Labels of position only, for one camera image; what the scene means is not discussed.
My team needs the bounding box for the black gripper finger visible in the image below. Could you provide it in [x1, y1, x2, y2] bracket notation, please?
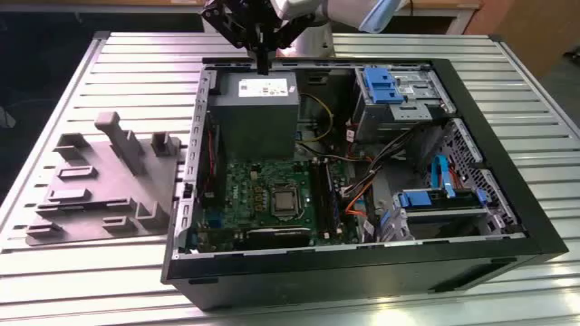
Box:
[202, 0, 266, 74]
[264, 18, 319, 74]

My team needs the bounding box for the black RAM slot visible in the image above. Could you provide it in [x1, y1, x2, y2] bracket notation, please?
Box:
[311, 159, 327, 240]

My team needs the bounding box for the blue disk carrier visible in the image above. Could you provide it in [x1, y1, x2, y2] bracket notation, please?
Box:
[362, 67, 406, 105]
[396, 188, 491, 213]

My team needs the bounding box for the grey power supply unit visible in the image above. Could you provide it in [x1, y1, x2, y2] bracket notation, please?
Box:
[207, 70, 303, 160]

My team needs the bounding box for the silver metal drive cage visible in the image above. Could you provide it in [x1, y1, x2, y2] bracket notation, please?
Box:
[392, 188, 519, 242]
[352, 66, 458, 137]

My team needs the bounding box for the green Dell motherboard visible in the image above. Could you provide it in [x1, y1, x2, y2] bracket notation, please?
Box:
[196, 158, 364, 252]

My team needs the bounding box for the silver CPU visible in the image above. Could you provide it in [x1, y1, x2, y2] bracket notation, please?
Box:
[274, 190, 299, 210]

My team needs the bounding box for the grey parts rack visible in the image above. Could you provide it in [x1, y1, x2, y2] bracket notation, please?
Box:
[24, 111, 187, 246]

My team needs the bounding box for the CPU socket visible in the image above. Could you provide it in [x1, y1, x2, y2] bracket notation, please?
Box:
[268, 182, 306, 220]

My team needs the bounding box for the brown wooden cabinet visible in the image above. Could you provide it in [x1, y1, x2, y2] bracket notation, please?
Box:
[466, 0, 580, 82]

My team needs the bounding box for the black graphics card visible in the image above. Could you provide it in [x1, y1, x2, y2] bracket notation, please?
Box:
[234, 225, 315, 251]

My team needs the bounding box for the black PC case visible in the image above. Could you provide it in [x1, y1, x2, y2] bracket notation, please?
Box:
[160, 57, 571, 312]

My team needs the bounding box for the yellow wire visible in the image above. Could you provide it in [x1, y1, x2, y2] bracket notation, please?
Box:
[299, 93, 335, 143]

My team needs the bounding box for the wooden desk white frame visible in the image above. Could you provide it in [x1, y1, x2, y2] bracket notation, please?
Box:
[0, 0, 484, 35]

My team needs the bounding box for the thin red wire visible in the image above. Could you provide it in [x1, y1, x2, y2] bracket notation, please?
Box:
[206, 130, 219, 198]

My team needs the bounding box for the orange wire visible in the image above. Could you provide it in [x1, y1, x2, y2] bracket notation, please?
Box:
[344, 173, 378, 218]

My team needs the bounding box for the blue flat data cable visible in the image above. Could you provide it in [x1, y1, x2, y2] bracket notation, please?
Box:
[378, 206, 395, 237]
[430, 154, 458, 200]

